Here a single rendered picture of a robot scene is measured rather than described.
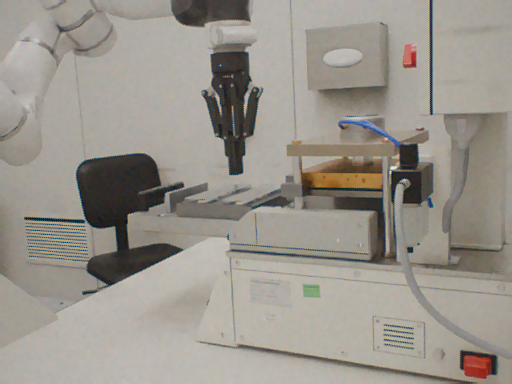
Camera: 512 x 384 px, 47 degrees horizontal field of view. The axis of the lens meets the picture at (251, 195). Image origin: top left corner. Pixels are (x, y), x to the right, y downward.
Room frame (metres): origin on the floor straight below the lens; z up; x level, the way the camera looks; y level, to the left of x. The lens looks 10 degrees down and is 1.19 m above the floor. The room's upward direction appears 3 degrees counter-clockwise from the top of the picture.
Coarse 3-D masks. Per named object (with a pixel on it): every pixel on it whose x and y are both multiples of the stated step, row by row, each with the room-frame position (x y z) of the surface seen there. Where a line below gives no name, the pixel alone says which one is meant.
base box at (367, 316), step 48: (240, 288) 0.98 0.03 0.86; (288, 288) 0.94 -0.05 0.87; (336, 288) 0.90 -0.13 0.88; (384, 288) 0.87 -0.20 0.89; (432, 288) 0.84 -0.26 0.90; (480, 288) 0.81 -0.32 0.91; (240, 336) 0.99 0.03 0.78; (288, 336) 0.94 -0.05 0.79; (336, 336) 0.91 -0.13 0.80; (384, 336) 0.87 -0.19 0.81; (432, 336) 0.84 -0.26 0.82; (480, 336) 0.81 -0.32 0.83
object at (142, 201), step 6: (162, 186) 1.26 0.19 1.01; (168, 186) 1.27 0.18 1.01; (174, 186) 1.29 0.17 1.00; (180, 186) 1.31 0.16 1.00; (144, 192) 1.20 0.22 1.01; (150, 192) 1.21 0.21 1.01; (156, 192) 1.23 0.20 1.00; (162, 192) 1.24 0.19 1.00; (138, 198) 1.20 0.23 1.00; (144, 198) 1.19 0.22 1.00; (150, 198) 1.21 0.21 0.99; (156, 198) 1.22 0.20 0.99; (138, 204) 1.20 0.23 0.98; (144, 204) 1.19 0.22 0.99; (138, 210) 1.20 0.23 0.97; (144, 210) 1.19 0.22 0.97
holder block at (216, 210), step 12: (180, 204) 1.12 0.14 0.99; (192, 204) 1.11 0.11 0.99; (204, 204) 1.10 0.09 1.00; (216, 204) 1.09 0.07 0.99; (252, 204) 1.07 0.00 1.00; (264, 204) 1.09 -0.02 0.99; (276, 204) 1.14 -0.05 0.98; (192, 216) 1.11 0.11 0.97; (204, 216) 1.10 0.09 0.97; (216, 216) 1.08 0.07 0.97; (228, 216) 1.07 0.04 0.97; (240, 216) 1.06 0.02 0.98
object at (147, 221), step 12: (168, 192) 1.17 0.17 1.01; (180, 192) 1.20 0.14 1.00; (192, 192) 1.24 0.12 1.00; (168, 204) 1.16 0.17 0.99; (288, 204) 1.19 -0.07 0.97; (132, 216) 1.16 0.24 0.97; (144, 216) 1.15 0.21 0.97; (156, 216) 1.14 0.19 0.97; (168, 216) 1.13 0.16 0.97; (180, 216) 1.12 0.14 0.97; (132, 228) 1.16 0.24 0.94; (144, 228) 1.15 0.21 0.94; (156, 228) 1.14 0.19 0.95; (168, 228) 1.12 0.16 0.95; (180, 228) 1.11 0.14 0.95; (192, 228) 1.10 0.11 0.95; (204, 228) 1.09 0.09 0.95; (216, 228) 1.07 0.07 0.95; (228, 228) 1.06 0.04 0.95
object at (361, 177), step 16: (336, 160) 1.15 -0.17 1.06; (352, 160) 1.14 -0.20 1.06; (368, 160) 1.04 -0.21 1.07; (304, 176) 1.00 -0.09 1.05; (320, 176) 0.99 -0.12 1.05; (336, 176) 0.97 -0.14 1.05; (352, 176) 0.96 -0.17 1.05; (368, 176) 0.95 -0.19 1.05; (320, 192) 0.99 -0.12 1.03; (336, 192) 0.97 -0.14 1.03; (352, 192) 0.96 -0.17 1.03; (368, 192) 0.95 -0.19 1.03
